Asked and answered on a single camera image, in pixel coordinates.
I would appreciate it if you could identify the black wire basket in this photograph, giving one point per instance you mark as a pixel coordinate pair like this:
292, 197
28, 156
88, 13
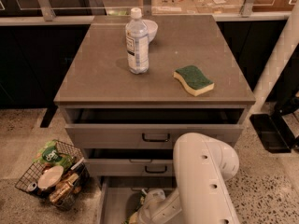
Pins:
36, 170

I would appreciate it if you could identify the white bowl in basket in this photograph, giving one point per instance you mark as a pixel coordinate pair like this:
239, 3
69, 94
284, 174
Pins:
51, 177

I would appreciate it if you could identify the brown snack packet in basket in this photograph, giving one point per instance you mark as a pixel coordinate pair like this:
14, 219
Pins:
64, 188

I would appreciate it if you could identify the grey bottom drawer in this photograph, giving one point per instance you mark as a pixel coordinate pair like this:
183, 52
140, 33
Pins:
116, 202

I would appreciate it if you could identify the grey top drawer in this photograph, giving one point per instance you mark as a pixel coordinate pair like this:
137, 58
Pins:
150, 128

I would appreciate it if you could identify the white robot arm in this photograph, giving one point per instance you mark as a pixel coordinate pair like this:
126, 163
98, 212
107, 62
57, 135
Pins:
202, 165

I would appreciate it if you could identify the grey middle drawer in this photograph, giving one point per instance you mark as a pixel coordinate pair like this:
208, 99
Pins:
130, 162

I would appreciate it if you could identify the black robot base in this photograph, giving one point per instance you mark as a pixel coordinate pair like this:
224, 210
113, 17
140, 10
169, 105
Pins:
273, 130

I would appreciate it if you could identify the clear plastic water bottle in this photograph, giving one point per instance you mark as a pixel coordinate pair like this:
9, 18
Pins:
137, 43

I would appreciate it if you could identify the green jalapeno chip bag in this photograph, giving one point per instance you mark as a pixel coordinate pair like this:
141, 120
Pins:
142, 196

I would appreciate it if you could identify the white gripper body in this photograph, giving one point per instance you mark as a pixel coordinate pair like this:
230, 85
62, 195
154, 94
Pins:
153, 199

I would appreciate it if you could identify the cardboard box left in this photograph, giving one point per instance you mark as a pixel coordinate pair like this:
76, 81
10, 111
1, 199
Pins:
173, 7

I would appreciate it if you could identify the soda can in basket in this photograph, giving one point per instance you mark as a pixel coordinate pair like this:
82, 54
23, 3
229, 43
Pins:
32, 187

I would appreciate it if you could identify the green snack bag in basket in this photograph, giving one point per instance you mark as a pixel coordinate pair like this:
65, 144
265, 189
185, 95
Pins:
49, 154

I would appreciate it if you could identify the grey drawer cabinet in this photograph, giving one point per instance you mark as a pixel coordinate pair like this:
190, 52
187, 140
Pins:
99, 76

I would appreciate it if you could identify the green yellow sponge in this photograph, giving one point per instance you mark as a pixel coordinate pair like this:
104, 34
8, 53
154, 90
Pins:
193, 80

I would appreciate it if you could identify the grey drawer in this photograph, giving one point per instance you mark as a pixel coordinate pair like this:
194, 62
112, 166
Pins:
116, 202
130, 162
150, 128

